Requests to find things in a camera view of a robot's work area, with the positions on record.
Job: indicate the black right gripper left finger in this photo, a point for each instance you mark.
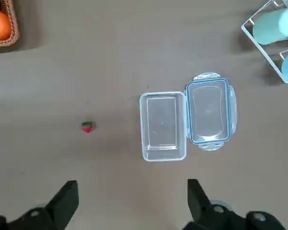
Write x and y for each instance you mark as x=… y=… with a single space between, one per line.
x=55 y=210

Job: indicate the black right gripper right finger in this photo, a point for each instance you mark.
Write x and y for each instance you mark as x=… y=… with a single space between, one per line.
x=206 y=210

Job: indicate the red toy strawberry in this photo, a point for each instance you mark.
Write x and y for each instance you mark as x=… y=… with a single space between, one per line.
x=87 y=127

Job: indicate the clear plastic box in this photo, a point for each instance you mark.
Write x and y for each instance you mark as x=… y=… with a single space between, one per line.
x=162 y=127

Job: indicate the clear lid with blue seal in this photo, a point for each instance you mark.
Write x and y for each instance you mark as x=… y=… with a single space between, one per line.
x=210 y=112

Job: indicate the clear acrylic rack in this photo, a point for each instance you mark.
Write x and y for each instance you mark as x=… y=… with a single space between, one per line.
x=261 y=45

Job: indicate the brown wicker basket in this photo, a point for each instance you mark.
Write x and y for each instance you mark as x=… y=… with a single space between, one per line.
x=13 y=31

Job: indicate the teal cylinder bottle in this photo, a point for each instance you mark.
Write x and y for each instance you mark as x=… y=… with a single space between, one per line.
x=273 y=26

